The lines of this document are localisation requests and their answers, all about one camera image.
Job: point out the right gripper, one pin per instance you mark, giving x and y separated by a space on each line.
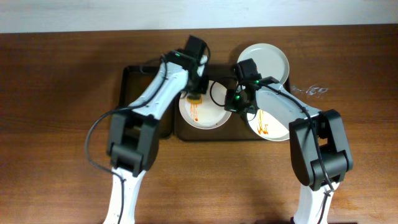
237 104

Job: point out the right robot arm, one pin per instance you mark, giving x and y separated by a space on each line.
319 149

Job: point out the green yellow sponge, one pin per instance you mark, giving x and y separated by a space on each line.
194 99

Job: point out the black rectangular tray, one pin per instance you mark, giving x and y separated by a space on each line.
133 84

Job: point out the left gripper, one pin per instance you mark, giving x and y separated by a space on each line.
196 88

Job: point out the white plate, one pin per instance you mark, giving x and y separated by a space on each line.
206 115
267 127
270 61

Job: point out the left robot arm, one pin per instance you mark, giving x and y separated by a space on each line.
134 133

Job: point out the brown serving tray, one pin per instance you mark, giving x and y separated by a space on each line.
235 129

